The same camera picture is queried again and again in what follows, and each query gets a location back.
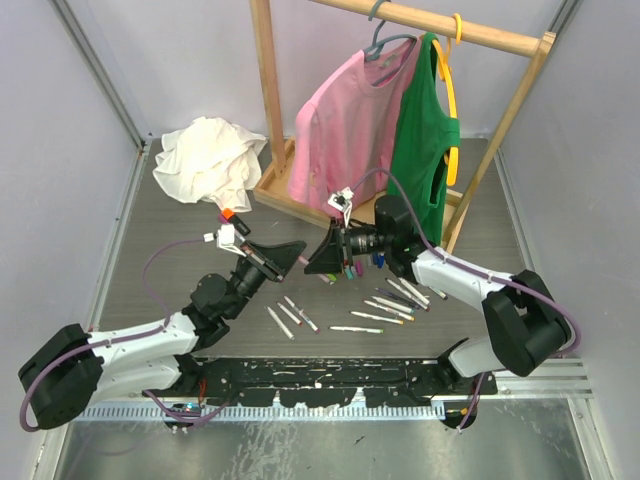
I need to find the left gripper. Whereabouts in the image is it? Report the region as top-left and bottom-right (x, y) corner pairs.
(225, 240), (304, 320)

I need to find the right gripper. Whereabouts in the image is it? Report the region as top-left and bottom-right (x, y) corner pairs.
(305, 217), (392, 275)

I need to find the orange black highlighter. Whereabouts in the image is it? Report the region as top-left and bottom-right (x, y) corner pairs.
(219, 208), (251, 236)

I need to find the red cap marker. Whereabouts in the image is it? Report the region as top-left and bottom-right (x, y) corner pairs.
(277, 302), (302, 326)

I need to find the magenta cap marker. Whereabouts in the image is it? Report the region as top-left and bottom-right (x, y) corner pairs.
(284, 296), (320, 334)

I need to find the light grey cap marker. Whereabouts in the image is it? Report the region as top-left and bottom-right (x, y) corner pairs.
(265, 306), (295, 341)

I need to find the teal cap marker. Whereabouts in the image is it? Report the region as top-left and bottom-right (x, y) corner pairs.
(372, 296), (415, 314)

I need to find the yellow cap marker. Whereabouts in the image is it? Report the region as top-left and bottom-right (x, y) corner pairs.
(363, 300), (415, 321)

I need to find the green cap marker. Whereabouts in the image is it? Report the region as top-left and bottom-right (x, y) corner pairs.
(329, 326), (384, 335)

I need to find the blue cap marker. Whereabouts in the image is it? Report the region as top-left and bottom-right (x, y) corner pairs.
(429, 286), (448, 300)

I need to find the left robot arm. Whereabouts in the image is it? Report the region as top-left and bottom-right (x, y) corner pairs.
(18, 240), (306, 433)

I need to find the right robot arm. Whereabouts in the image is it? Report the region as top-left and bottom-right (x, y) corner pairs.
(304, 189), (573, 394)

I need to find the wooden clothes rack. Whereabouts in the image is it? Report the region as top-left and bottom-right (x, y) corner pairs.
(248, 0), (557, 275)

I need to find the white crumpled cloth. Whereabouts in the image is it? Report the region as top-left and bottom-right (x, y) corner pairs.
(153, 117), (267, 213)

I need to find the pink t-shirt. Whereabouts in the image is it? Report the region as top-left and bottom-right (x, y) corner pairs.
(288, 40), (421, 215)

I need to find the green tank top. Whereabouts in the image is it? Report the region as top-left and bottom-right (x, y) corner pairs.
(387, 33), (460, 245)

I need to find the grey clothes hanger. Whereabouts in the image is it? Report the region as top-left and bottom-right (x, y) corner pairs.
(362, 0), (419, 87)

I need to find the yellow clothes hanger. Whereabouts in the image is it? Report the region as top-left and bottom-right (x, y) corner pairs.
(414, 32), (460, 191)

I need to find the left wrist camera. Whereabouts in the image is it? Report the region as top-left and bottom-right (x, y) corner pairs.
(202, 224), (247, 257)

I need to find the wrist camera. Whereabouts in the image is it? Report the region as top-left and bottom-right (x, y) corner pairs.
(328, 187), (354, 226)
(202, 224), (247, 257)

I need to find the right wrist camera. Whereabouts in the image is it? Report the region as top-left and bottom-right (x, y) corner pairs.
(328, 187), (354, 226)

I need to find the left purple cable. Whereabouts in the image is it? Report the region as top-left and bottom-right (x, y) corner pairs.
(18, 237), (231, 432)

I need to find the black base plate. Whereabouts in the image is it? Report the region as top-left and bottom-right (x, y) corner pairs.
(153, 358), (477, 408)

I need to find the grey cable duct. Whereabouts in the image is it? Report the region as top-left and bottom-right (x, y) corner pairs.
(77, 401), (446, 422)

